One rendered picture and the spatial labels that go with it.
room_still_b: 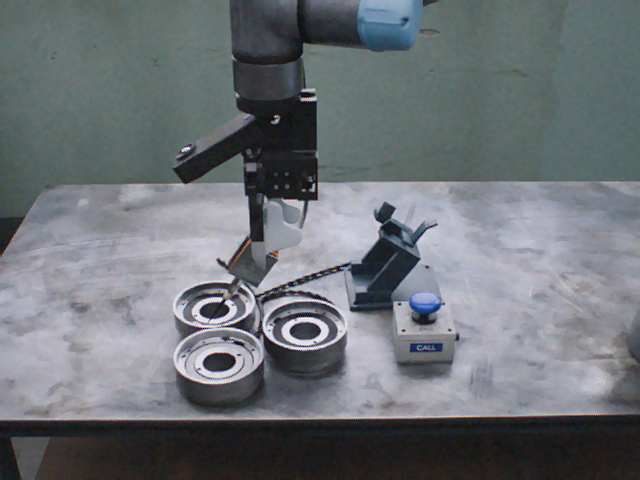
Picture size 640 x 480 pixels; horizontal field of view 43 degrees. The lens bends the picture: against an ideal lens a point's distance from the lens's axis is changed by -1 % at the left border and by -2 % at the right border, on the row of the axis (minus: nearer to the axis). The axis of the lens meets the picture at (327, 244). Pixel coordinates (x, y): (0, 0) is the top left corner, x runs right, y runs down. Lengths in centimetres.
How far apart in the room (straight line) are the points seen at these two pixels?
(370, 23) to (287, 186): 22
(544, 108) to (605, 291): 155
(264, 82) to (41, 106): 193
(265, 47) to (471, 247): 56
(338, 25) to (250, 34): 9
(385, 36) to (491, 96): 187
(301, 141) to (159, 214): 52
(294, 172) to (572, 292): 48
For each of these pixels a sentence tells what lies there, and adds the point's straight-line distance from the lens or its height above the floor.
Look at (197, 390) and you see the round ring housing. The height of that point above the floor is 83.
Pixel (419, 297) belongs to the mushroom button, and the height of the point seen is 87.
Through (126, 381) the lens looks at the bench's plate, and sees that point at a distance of 103.
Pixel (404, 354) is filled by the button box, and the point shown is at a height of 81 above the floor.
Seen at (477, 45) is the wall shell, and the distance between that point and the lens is 260.
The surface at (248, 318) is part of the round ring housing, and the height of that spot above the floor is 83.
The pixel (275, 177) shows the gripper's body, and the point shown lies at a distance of 92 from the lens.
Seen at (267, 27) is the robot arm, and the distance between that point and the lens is 84.
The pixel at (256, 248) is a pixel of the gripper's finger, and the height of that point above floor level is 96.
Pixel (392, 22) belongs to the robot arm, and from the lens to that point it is 81.
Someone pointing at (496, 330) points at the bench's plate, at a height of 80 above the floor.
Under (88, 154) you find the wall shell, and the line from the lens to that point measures 278.
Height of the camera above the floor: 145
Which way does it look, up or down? 31 degrees down
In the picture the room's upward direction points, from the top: straight up
